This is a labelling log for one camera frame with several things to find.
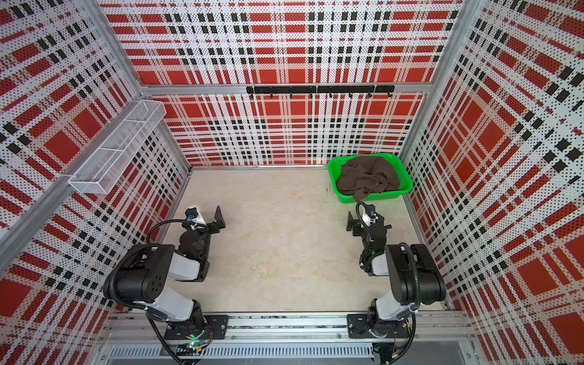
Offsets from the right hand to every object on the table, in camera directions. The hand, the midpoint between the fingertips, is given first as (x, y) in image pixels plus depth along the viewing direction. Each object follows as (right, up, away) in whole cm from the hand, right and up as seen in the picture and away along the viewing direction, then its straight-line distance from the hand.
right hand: (363, 211), depth 92 cm
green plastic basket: (+23, +12, +13) cm, 29 cm away
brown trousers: (+3, +16, +19) cm, 25 cm away
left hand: (-62, +1, -3) cm, 62 cm away
